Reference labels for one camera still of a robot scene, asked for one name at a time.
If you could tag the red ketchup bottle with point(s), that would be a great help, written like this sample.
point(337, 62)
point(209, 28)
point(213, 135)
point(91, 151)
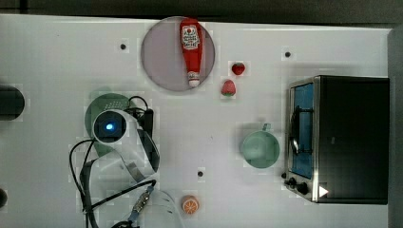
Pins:
point(191, 43)

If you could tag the light red toy strawberry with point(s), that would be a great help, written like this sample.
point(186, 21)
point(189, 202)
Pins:
point(228, 88)

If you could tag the grey round plate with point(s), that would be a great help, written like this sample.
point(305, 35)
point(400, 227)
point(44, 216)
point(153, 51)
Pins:
point(162, 59)

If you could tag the green plastic cup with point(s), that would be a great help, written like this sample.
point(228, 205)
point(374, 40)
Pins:
point(260, 149)

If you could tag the toy orange slice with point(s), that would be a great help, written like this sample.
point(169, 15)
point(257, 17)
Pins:
point(190, 205)

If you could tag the green plastic strainer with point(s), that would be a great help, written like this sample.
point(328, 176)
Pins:
point(99, 105)

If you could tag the dark red toy strawberry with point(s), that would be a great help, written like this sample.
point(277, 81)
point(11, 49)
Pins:
point(238, 68)

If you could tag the silver toaster oven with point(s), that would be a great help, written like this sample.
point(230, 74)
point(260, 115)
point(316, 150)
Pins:
point(337, 139)

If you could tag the black round base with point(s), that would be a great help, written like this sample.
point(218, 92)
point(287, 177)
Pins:
point(12, 103)

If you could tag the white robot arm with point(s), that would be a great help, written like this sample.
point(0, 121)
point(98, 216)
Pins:
point(120, 189)

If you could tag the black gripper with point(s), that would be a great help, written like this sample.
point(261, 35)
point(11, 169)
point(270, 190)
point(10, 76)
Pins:
point(145, 120)

